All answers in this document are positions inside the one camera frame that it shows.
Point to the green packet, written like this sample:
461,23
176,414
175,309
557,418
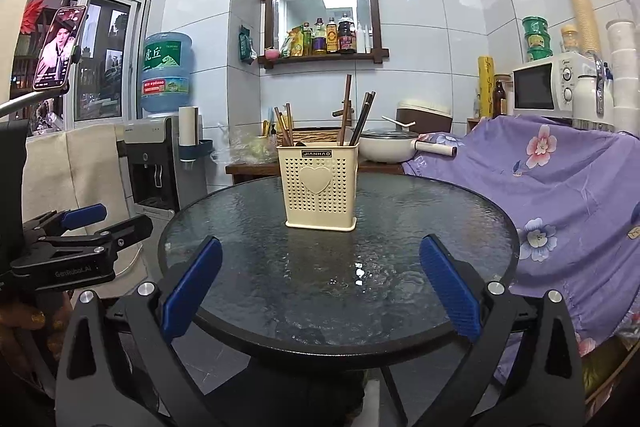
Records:
247,46

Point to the cream plastic utensil holder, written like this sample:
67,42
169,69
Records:
300,202

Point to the black chopstick gold band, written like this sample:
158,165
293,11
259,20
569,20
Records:
360,117
366,117

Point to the white squeeze bottle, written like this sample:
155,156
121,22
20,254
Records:
368,41
359,41

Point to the round glass table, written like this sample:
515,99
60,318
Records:
300,267

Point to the sliding window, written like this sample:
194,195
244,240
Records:
100,72

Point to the dark bottle purple label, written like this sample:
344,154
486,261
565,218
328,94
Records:
319,39

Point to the stacks of white foam cups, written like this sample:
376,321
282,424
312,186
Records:
625,72

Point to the green oil bottle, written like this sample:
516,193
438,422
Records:
307,41

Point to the beige drink cup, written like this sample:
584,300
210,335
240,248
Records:
569,39

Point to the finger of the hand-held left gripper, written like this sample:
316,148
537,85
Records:
82,214
132,229

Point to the yellow snack packet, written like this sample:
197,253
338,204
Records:
292,44

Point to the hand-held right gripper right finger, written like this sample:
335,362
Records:
450,287

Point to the grey water dispenser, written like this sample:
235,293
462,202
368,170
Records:
150,157

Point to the brown glass bottle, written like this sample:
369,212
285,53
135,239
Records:
499,102

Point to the yellow roll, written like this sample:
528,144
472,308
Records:
486,87

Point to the person's left hand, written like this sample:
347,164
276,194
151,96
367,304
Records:
20,322

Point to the amber bottle yellow label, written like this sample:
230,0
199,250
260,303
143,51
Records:
332,38

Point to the dark soy sauce bottle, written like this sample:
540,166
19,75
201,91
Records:
346,37

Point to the white frying pan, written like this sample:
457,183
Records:
380,147

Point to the white microwave oven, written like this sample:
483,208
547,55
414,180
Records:
535,87

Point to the white cup dispenser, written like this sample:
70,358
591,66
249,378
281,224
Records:
187,127

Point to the small clear bottle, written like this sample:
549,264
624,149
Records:
476,106

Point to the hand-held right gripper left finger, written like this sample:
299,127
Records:
192,287

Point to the pile of brown chopsticks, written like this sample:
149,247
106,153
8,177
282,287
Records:
346,107

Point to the clear plastic bag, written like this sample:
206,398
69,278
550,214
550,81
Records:
245,144

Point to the green instant noodle bowl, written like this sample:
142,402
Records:
536,26
537,42
539,54

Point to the beige cloth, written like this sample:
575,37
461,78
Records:
75,167

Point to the purple floral cloth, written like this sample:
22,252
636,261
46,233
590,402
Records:
575,187

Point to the brown white rice cooker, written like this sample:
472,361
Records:
430,119

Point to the white electric kettle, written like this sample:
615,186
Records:
587,97

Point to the patterned fabric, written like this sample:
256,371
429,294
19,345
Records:
610,367

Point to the blue water jug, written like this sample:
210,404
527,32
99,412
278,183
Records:
167,77

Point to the red paper decoration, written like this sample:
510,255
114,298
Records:
32,14

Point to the smartphone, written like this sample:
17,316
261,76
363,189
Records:
57,49

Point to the brass faucet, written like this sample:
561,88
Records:
336,113

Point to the person's dark trousers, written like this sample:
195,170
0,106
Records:
320,397

